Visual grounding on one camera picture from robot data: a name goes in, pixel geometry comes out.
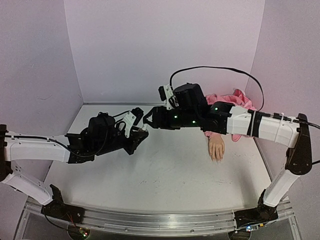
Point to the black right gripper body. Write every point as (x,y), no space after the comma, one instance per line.
(155,117)

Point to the pink nail polish bottle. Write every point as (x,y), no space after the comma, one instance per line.
(144,128)

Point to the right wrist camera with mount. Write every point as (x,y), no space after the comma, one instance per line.
(166,93)

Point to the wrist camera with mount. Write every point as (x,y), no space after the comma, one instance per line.
(131,119)
(166,93)

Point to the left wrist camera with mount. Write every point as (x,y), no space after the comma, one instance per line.
(131,119)

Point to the mannequin hand with long nails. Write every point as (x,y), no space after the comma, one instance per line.
(216,148)

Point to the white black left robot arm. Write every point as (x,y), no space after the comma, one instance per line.
(65,149)

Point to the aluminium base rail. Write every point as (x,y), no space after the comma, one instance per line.
(91,223)

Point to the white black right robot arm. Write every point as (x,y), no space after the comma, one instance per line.
(292,132)

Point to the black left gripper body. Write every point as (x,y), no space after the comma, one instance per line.
(111,147)

